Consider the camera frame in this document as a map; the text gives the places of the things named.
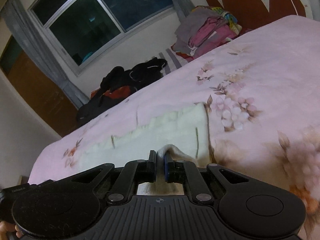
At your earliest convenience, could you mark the window with white frame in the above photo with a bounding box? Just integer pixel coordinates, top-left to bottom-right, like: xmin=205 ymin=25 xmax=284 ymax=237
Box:
xmin=31 ymin=0 xmax=173 ymax=75

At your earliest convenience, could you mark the red white headboard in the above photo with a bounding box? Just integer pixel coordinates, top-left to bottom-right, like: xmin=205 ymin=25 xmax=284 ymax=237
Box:
xmin=206 ymin=0 xmax=313 ymax=31

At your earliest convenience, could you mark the grey left curtain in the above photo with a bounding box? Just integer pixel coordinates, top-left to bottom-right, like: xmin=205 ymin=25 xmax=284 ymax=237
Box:
xmin=1 ymin=0 xmax=89 ymax=109

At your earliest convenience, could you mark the pile of black clothes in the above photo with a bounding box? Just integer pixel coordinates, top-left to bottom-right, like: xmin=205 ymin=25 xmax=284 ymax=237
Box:
xmin=76 ymin=57 xmax=168 ymax=127

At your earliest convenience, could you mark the pink floral bedspread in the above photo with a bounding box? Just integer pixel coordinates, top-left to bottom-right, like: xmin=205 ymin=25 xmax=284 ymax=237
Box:
xmin=29 ymin=16 xmax=319 ymax=239

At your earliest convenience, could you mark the person's left hand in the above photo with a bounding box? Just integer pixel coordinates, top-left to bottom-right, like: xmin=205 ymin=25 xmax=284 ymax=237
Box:
xmin=0 ymin=221 xmax=23 ymax=240

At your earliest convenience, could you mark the white knitted cloth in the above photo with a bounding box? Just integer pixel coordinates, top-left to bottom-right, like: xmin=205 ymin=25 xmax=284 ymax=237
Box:
xmin=79 ymin=103 xmax=210 ymax=196

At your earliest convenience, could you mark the striped bed sheet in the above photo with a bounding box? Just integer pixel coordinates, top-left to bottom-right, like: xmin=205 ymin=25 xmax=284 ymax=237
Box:
xmin=152 ymin=48 xmax=188 ymax=76

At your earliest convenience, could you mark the stack of folded clothes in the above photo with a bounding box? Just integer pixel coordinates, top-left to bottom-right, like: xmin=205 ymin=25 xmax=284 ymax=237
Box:
xmin=171 ymin=6 xmax=242 ymax=61

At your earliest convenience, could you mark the brown wooden door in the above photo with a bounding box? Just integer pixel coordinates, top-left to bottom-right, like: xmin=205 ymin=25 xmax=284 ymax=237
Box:
xmin=1 ymin=37 xmax=77 ymax=137

